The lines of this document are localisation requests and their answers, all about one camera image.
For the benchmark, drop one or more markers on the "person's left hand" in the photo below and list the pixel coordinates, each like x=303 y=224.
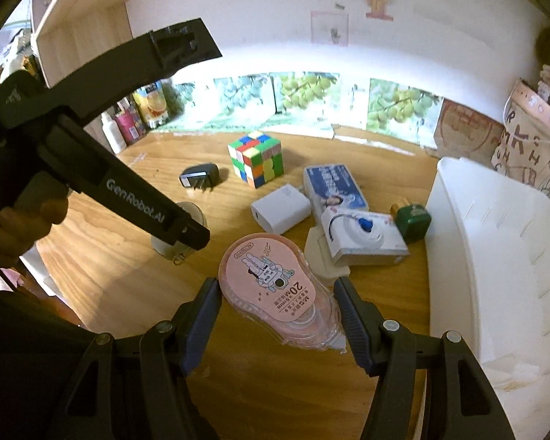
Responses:
x=20 y=229

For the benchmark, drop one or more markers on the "beige angular small box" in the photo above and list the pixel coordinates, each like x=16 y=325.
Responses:
x=319 y=259

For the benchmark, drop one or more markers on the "pink square wall sticker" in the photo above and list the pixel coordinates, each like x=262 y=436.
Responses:
x=328 y=28

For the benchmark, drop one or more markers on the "white instant camera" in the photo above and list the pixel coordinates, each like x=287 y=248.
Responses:
x=359 y=238

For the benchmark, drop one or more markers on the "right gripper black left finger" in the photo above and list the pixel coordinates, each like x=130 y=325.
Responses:
x=194 y=322

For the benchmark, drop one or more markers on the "black power adapter plug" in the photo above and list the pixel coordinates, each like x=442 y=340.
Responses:
x=200 y=177

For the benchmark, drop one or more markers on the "blue dental floss box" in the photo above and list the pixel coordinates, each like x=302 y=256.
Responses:
x=332 y=185

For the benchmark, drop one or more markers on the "multicolour Rubik's cube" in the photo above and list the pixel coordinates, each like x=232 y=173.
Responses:
x=256 y=158

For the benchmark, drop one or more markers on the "grape print cardboard sheets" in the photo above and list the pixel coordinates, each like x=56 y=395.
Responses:
x=302 y=103

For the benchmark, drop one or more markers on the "yellow bear wall hook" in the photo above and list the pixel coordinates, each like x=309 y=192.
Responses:
x=378 y=10

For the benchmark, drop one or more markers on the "green perfume bottle gold cap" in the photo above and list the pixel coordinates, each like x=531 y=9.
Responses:
x=411 y=219

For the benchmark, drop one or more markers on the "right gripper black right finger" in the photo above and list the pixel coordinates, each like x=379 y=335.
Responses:
x=362 y=323

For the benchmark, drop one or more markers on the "white spray bottle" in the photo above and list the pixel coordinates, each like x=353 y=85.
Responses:
x=112 y=133

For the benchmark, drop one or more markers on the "beige printed fabric bag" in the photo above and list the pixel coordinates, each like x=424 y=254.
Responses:
x=523 y=153

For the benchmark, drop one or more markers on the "brown cardboard panel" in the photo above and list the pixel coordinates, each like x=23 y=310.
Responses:
x=462 y=132

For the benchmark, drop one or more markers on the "white plastic storage bin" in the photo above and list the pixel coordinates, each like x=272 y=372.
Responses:
x=488 y=251

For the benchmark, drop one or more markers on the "pink tube bottle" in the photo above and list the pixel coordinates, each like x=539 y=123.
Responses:
x=129 y=122

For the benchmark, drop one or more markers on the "pink correction tape dispenser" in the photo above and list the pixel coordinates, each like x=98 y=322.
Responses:
x=267 y=279

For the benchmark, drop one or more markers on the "white 33W charger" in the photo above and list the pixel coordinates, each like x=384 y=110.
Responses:
x=281 y=209

